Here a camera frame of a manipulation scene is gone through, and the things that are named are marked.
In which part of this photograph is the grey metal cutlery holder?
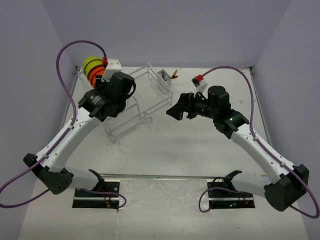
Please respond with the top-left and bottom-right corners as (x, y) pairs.
(156, 69), (173, 96)

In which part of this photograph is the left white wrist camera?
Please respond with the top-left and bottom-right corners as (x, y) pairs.
(102, 58), (122, 82)

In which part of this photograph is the orange bowl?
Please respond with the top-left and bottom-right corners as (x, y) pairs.
(88, 65), (105, 81)
(90, 69), (105, 89)

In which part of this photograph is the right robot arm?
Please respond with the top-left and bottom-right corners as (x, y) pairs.
(166, 86), (310, 212)

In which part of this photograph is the white wire dish rack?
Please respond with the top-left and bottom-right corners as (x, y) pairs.
(75, 61), (174, 144)

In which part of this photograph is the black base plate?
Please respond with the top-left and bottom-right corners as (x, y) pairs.
(198, 177), (256, 213)
(72, 180), (127, 210)

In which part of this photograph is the gold spoon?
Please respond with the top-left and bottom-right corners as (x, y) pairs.
(163, 69), (179, 81)

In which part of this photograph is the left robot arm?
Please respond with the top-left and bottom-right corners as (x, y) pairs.
(23, 72), (136, 197)

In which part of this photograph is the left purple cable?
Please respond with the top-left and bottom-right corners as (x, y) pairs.
(0, 40), (107, 209)

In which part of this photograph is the green bowl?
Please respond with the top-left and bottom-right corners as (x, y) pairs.
(82, 56), (103, 73)
(83, 58), (103, 77)

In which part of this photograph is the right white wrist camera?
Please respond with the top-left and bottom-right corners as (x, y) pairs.
(191, 74), (208, 93)

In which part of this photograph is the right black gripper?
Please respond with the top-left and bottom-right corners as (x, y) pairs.
(166, 90), (218, 121)

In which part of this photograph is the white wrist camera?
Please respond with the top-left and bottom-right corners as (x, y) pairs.
(102, 58), (122, 82)
(191, 74), (208, 93)

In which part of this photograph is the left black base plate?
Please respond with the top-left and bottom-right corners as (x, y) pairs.
(72, 180), (127, 210)

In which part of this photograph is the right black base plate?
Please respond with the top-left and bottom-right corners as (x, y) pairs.
(198, 177), (256, 213)

